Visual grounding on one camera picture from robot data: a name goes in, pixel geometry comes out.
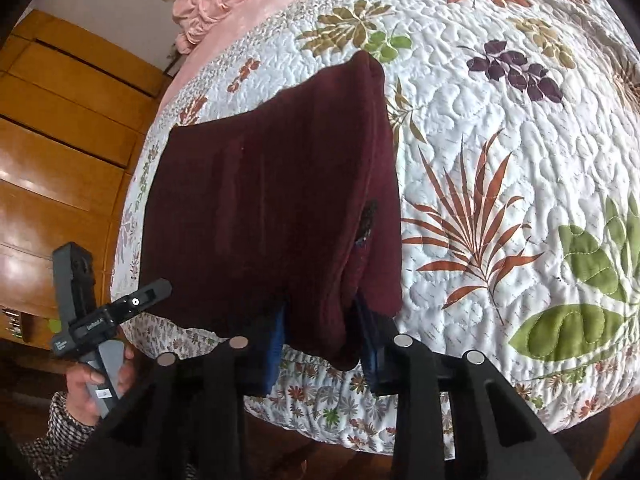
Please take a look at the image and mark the person's left hand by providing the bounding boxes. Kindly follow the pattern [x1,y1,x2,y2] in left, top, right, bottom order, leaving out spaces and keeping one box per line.
[66,344,137,426]

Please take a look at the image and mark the checkered left sleeve forearm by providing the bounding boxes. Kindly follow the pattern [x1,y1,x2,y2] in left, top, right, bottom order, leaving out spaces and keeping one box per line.
[17,392,100,479]

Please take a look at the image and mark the dark maroon pants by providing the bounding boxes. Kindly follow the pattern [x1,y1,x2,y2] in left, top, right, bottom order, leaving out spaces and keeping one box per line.
[140,52,402,370]

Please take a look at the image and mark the wooden wardrobe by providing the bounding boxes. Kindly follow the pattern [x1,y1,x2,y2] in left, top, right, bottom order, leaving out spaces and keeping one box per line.
[0,10,169,348]

